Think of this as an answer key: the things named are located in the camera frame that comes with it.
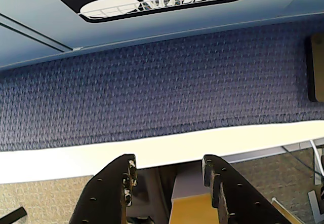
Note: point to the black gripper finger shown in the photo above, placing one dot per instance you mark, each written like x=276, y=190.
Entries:
x=106, y=196
x=240, y=203

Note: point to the blue dishwasher cabinet door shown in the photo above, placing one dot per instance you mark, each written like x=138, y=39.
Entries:
x=38, y=1

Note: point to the metal rod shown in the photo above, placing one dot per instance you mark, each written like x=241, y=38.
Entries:
x=283, y=206

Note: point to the yellow grey box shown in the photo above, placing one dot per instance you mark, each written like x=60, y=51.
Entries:
x=189, y=208

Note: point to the black bar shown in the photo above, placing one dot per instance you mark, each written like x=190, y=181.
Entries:
x=12, y=216

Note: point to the blue woven carpet mat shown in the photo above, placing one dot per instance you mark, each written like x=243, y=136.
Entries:
x=152, y=87

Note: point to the blue toy kitchen body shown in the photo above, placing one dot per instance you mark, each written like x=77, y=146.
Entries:
x=20, y=49

